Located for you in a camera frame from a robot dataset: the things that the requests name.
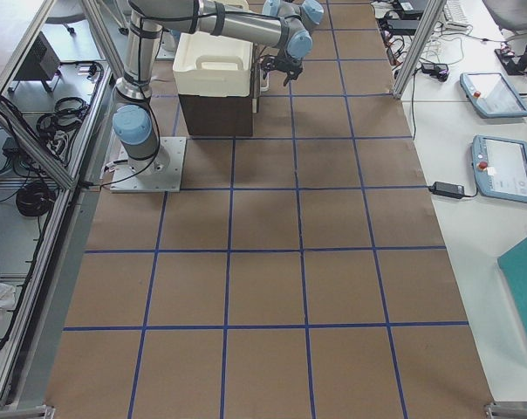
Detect blue teach pendant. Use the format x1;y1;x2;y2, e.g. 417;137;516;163
460;72;527;118
470;135;527;203

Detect far blue teach pendant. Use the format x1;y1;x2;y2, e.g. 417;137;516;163
460;72;527;118

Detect cream plastic tray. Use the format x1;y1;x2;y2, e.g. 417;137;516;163
173;31;253;97

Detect near blue teach pendant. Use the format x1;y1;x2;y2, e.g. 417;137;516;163
470;135;527;203

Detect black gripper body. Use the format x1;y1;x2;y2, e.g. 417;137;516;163
261;52;303;75

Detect dark wooden drawer cabinet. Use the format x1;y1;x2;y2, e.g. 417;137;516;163
179;94;253;137

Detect coiled black cables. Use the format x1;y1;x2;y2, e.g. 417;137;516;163
36;96;90;141

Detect black electronics box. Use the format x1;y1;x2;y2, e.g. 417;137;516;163
14;31;61;93

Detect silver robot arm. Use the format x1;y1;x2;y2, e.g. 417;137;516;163
112;1;324;179

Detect aluminium frame post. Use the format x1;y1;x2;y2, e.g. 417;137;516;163
392;0;446;100

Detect black power adapter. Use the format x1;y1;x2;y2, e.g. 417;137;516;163
428;182;465;199

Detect brown paper table mat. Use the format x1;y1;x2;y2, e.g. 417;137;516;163
45;1;491;418

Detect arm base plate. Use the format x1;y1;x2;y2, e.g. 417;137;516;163
109;137;187;193

